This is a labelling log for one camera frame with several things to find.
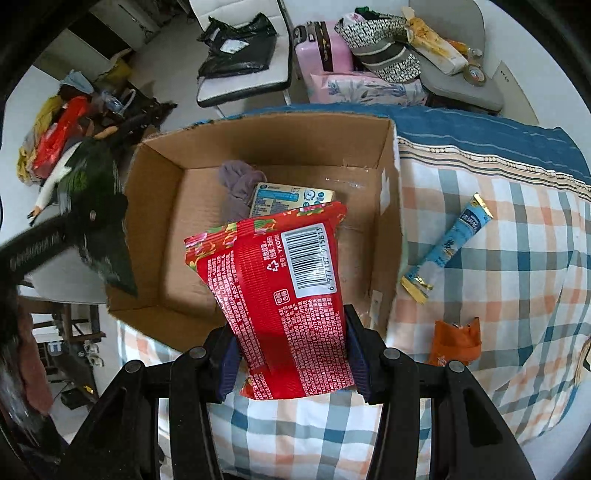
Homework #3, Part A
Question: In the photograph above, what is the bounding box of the red snack packet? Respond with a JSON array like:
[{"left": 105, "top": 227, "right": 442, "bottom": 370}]
[{"left": 184, "top": 200, "right": 356, "bottom": 400}]

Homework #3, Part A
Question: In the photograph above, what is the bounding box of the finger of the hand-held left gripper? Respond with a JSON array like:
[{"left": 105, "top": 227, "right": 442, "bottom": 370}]
[{"left": 0, "top": 210, "right": 103, "bottom": 283}]

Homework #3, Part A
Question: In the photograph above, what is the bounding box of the black plastic bag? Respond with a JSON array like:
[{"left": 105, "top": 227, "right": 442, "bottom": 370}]
[{"left": 197, "top": 12, "right": 278, "bottom": 79}]

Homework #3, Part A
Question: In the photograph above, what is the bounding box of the grey chair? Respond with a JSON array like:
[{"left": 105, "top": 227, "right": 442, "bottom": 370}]
[{"left": 408, "top": 0, "right": 505, "bottom": 112}]

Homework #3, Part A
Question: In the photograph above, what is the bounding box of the yellow and white packet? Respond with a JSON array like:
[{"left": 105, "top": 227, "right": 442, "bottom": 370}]
[{"left": 403, "top": 6, "right": 468, "bottom": 75}]

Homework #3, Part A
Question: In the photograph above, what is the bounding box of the pink suitcase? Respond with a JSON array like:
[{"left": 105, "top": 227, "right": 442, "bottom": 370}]
[{"left": 293, "top": 20, "right": 355, "bottom": 100}]

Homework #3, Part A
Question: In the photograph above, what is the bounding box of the purple cloth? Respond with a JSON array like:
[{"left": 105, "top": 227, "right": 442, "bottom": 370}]
[{"left": 217, "top": 160, "right": 269, "bottom": 223}]

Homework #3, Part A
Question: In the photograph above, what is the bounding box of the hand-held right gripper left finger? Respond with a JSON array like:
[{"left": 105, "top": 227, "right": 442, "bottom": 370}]
[{"left": 58, "top": 323, "right": 242, "bottom": 480}]

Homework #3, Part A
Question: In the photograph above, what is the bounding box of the orange packet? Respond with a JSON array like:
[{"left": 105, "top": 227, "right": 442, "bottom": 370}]
[{"left": 427, "top": 317, "right": 483, "bottom": 368}]

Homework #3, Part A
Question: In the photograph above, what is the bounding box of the red plastic bag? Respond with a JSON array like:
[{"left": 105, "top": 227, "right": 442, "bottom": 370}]
[{"left": 34, "top": 96, "right": 92, "bottom": 179}]

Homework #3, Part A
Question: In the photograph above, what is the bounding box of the floral pillow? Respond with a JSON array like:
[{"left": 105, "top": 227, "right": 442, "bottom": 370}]
[{"left": 308, "top": 71, "right": 428, "bottom": 107}]

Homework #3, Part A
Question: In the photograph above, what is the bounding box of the plaid bed sheet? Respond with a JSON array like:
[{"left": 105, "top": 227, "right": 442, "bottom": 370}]
[{"left": 115, "top": 103, "right": 591, "bottom": 480}]

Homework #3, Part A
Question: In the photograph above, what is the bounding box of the tape roll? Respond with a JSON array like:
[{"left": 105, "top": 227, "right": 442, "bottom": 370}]
[{"left": 462, "top": 64, "right": 487, "bottom": 87}]

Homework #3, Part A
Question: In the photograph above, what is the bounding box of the white chair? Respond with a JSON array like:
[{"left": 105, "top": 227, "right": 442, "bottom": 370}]
[{"left": 188, "top": 0, "right": 293, "bottom": 110}]

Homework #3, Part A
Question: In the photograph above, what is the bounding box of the dark green packet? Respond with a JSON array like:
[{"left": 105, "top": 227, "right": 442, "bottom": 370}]
[{"left": 54, "top": 137, "right": 140, "bottom": 297}]

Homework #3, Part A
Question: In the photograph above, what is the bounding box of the yellow and blue packet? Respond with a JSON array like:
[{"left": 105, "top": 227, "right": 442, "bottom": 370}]
[{"left": 249, "top": 182, "right": 337, "bottom": 219}]

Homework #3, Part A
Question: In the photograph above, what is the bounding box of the cardboard box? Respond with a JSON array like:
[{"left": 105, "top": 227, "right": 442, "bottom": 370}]
[{"left": 105, "top": 113, "right": 408, "bottom": 354}]

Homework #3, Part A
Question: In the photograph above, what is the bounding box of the patterned cloth bag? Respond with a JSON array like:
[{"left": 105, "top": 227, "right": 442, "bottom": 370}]
[{"left": 334, "top": 12, "right": 424, "bottom": 84}]

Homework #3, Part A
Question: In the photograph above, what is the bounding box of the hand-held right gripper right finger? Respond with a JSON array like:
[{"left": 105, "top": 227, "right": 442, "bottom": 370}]
[{"left": 343, "top": 305, "right": 536, "bottom": 480}]

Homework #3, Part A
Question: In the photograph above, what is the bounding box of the blue stick packet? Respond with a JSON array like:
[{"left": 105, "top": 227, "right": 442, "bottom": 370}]
[{"left": 400, "top": 192, "right": 494, "bottom": 306}]

